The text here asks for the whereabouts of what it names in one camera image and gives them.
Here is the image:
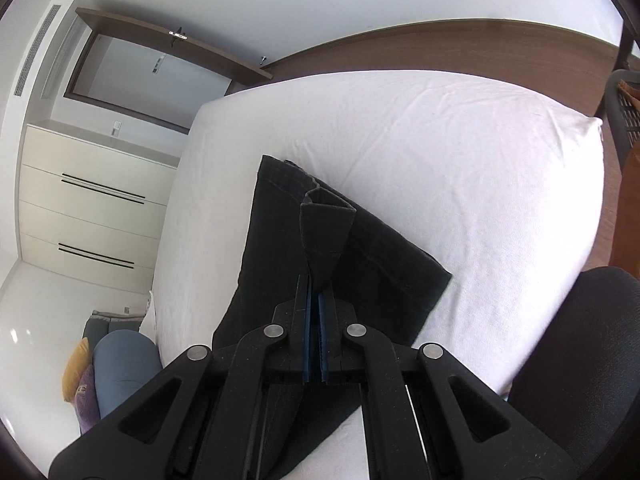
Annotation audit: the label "purple pillow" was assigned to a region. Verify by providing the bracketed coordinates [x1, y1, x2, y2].
[74, 364, 101, 434]

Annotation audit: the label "black jeans pant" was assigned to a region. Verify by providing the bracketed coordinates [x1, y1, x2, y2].
[213, 156, 451, 479]

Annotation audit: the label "yellow pillow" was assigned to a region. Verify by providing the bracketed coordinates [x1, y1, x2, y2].
[61, 337, 92, 403]

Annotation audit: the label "brown wooden door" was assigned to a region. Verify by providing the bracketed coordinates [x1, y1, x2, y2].
[64, 8, 272, 134]

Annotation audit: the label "black mesh chair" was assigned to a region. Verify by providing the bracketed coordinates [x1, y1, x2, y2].
[604, 70, 639, 168]

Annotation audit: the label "blue rolled duvet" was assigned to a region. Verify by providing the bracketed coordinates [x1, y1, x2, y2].
[93, 330, 163, 418]

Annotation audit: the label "cream wardrobe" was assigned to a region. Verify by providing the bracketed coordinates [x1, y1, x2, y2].
[17, 120, 179, 292]

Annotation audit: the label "ceiling air vent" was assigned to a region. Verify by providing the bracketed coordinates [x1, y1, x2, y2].
[13, 4, 61, 96]

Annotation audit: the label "white bed mattress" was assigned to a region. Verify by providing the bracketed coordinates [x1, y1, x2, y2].
[139, 69, 606, 480]

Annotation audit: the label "black office chair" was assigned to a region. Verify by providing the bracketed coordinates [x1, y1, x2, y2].
[509, 266, 640, 479]

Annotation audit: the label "grey padded headboard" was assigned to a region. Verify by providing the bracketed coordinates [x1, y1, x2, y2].
[82, 311, 143, 344]

